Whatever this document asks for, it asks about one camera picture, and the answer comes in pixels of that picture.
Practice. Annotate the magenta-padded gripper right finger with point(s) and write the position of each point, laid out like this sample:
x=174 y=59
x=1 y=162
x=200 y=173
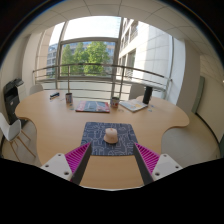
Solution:
x=148 y=159

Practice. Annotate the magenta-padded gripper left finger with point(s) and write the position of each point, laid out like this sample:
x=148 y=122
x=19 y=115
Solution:
x=77 y=158

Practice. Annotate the beige computer mouse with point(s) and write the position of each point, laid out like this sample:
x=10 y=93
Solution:
x=111 y=136

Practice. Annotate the dark blue patterned mouse pad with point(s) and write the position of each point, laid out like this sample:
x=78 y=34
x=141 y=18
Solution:
x=95 y=136

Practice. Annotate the red magazine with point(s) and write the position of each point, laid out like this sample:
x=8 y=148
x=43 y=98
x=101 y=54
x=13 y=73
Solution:
x=92 y=106

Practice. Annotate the white and blue booklet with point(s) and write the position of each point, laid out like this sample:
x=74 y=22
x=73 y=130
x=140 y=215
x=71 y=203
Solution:
x=133 y=105

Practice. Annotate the black cylindrical speaker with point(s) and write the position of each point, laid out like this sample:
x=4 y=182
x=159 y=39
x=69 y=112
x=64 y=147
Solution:
x=147 y=95

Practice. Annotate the black and blue box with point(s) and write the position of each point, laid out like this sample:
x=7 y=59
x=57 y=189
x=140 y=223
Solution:
x=54 y=95

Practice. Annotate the white chair with wooden legs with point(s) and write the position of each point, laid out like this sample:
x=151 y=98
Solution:
x=8 y=130

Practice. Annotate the black office printer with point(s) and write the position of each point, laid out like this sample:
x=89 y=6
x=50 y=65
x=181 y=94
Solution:
x=11 y=100

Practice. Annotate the grey metal railing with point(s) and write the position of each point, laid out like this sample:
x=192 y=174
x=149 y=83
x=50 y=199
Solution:
x=100 y=65

